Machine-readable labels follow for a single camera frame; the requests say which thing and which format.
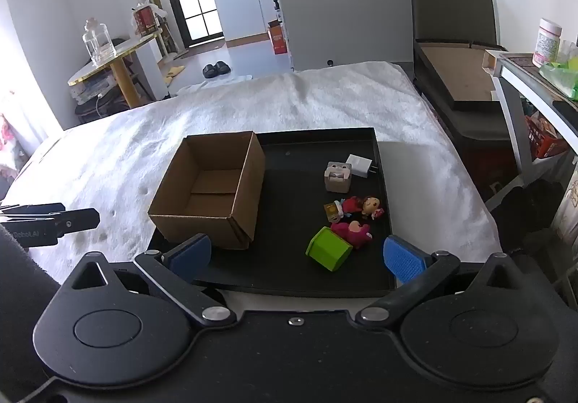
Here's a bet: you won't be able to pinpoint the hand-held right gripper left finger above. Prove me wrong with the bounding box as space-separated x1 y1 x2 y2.
61 233 238 328

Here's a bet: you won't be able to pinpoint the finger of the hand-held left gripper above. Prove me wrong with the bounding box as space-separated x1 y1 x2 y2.
0 203 66 218
43 208 101 236

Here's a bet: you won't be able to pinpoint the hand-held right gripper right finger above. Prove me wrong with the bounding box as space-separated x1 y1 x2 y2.
356 235 522 328

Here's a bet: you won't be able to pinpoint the pink plush toy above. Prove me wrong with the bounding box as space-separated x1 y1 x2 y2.
331 220 373 249

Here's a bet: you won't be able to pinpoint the brown-haired doll figure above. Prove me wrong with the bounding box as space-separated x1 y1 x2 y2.
342 195 385 221

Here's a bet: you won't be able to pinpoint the green house-shaped block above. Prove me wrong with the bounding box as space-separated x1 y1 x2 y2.
306 226 353 272

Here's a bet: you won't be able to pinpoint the brown cardboard box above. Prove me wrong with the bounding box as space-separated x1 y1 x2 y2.
148 130 266 251

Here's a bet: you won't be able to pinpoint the black tray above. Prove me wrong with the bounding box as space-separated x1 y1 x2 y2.
149 127 397 299

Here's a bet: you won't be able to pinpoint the floral cloth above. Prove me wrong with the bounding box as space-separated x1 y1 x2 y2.
0 91 29 180

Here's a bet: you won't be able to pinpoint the small yellow toy box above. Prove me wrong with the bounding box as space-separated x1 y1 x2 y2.
323 201 345 223

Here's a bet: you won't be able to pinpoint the beige face toy block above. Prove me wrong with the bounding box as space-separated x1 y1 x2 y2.
324 161 353 193

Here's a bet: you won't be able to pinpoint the white charger plug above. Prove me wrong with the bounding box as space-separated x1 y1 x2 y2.
345 154 378 179

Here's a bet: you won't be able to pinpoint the clear plastic storage box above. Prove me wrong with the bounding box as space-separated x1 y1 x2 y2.
70 69 122 106

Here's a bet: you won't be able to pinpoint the round gold-rimmed table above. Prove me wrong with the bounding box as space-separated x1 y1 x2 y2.
68 30 164 110

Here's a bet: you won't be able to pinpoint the white fluffy blanket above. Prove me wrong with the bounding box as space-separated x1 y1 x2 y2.
0 61 503 286

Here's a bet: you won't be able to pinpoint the clear glass bottle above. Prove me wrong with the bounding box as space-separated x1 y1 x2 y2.
82 18 117 66

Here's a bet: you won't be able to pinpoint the white desk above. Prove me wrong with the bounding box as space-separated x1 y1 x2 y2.
482 50 578 187

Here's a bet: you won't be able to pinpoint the orange plastic basket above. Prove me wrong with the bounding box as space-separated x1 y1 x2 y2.
524 114 568 160

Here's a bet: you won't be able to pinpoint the flat brown cardboard board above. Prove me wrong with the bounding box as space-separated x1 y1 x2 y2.
415 39 509 111

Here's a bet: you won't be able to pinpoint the red tin can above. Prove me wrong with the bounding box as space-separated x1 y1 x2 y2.
132 0 163 38

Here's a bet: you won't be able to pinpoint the orange carton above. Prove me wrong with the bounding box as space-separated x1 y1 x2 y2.
266 21 288 55

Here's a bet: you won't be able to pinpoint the green plastic packet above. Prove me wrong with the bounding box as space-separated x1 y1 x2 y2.
539 60 578 101

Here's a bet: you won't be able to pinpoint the white kitchen cabinet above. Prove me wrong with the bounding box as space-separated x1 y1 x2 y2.
210 0 281 47

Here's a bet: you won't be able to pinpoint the dark folding chair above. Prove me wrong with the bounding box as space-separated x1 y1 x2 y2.
410 0 520 142

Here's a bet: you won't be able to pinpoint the pink-lidded jar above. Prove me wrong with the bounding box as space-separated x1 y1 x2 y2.
532 18 563 68

